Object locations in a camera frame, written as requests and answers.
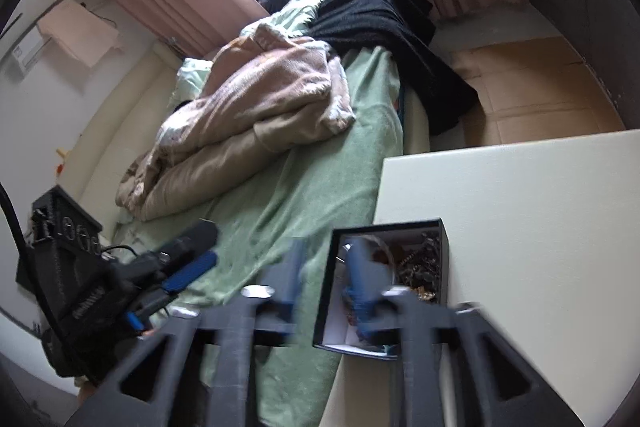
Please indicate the white wall unit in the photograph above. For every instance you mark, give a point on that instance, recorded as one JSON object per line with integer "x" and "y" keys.
{"x": 22, "y": 54}

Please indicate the gold jewelry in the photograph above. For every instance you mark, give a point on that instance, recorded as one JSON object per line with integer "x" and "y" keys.
{"x": 425, "y": 293}

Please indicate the flattened cardboard sheets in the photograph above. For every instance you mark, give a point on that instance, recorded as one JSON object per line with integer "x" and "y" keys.
{"x": 540, "y": 92}

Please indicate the pink cloth cover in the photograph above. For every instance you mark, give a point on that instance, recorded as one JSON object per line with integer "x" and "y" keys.
{"x": 80, "y": 32}

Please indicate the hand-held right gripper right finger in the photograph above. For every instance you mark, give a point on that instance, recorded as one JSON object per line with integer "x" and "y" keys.
{"x": 360, "y": 277}

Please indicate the beige fleece blanket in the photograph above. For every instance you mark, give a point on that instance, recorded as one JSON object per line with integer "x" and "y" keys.
{"x": 260, "y": 117}

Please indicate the green bed sheet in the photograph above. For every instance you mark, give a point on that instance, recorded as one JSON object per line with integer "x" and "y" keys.
{"x": 320, "y": 187}

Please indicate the cream bed headboard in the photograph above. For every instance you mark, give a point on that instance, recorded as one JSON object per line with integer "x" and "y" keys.
{"x": 115, "y": 132}

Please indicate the black blanket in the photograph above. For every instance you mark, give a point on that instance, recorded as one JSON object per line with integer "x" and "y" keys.
{"x": 390, "y": 37}

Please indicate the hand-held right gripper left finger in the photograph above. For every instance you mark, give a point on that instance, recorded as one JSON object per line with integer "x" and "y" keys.
{"x": 295, "y": 277}

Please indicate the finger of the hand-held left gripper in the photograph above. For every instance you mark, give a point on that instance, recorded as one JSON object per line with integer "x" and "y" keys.
{"x": 192, "y": 269}
{"x": 192, "y": 239}

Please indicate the black jewelry box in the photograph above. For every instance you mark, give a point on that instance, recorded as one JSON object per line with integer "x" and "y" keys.
{"x": 327, "y": 287}

